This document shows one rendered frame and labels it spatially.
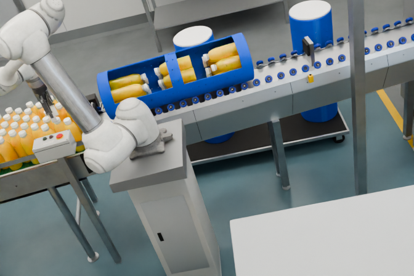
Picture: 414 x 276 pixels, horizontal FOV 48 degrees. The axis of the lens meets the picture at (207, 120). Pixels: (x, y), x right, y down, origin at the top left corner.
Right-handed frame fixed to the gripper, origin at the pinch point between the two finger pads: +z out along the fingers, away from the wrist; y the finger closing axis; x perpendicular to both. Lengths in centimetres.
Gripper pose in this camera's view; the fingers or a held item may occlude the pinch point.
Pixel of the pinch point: (53, 114)
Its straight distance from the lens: 274.0
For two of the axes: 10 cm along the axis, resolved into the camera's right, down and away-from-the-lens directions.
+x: -9.6, 2.7, -0.1
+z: 2.1, 7.7, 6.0
